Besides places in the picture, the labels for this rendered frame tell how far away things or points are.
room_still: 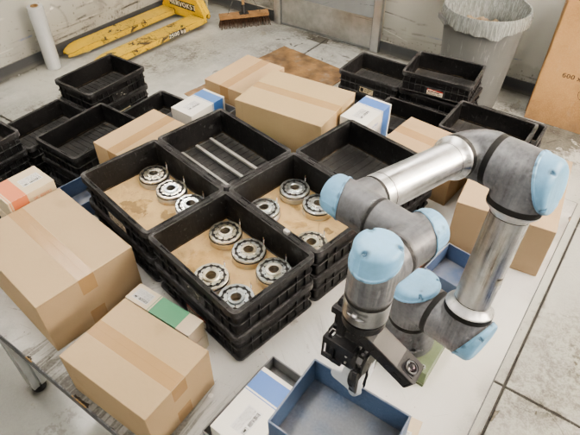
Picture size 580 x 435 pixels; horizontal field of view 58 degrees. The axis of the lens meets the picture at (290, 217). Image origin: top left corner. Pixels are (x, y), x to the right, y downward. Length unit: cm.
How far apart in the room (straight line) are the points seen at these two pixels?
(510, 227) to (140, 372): 91
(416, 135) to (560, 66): 206
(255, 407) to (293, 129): 114
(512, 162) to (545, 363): 158
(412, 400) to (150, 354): 69
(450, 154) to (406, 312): 46
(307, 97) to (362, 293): 151
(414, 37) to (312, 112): 254
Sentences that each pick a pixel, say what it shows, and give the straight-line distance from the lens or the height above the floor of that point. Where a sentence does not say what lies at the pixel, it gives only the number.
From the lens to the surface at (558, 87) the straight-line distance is 405.
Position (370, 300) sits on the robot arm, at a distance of 79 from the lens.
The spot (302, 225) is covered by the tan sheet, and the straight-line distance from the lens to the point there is 170.
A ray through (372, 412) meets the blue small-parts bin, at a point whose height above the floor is 108.
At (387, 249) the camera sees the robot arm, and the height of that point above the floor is 147.
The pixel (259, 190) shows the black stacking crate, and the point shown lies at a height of 86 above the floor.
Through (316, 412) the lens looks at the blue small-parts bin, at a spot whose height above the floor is 107.
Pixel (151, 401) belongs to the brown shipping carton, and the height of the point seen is 86.
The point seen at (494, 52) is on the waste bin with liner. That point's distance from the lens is 377.
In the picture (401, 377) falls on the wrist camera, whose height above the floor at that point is 125.
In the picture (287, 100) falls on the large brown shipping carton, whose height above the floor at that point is 90.
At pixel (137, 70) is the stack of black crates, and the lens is 320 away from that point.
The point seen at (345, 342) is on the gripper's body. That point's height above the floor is 126.
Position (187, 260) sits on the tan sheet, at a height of 83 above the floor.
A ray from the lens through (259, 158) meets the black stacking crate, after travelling 198.
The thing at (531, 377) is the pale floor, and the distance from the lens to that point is 253.
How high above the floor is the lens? 200
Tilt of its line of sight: 43 degrees down
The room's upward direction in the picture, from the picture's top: straight up
